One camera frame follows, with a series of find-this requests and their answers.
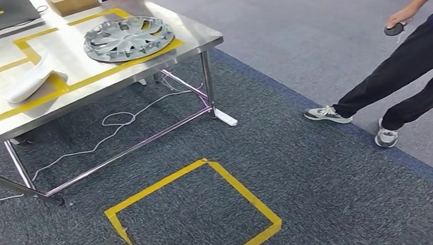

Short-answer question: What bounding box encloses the person's right hand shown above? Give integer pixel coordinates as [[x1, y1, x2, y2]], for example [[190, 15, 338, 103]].
[[384, 6, 419, 29]]

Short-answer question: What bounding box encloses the black round controller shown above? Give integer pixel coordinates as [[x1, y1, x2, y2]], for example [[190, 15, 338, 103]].
[[383, 21, 407, 38]]

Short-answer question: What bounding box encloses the white plastic car part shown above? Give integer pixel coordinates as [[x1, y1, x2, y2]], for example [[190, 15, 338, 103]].
[[0, 52, 70, 104]]

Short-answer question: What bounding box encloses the stainless steel workbench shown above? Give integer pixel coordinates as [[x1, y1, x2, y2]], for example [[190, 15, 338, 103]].
[[0, 0, 234, 211]]

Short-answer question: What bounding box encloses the white power strip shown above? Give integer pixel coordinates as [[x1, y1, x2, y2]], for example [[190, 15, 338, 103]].
[[211, 106, 238, 128]]

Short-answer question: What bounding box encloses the yellow tape square outline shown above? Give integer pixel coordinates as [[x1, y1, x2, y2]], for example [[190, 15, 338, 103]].
[[101, 154, 284, 245]]

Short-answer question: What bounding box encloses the grey plastic wheel hubcap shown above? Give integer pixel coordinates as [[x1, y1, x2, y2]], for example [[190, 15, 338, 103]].
[[81, 13, 177, 65]]

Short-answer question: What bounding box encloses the brown cardboard box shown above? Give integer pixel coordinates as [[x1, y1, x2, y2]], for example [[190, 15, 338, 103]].
[[44, 0, 101, 19]]

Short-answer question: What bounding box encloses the grey flat slotted device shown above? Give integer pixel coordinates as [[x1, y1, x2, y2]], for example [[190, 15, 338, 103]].
[[0, 18, 48, 44]]

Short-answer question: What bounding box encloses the grey laptop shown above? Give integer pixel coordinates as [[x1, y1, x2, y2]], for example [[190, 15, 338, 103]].
[[0, 0, 43, 37]]

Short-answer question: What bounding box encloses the long white cable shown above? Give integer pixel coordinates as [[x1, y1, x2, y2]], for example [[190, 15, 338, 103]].
[[0, 70, 211, 213]]

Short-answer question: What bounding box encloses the thin black cable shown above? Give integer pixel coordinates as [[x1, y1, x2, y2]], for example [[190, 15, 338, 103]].
[[0, 5, 51, 36]]

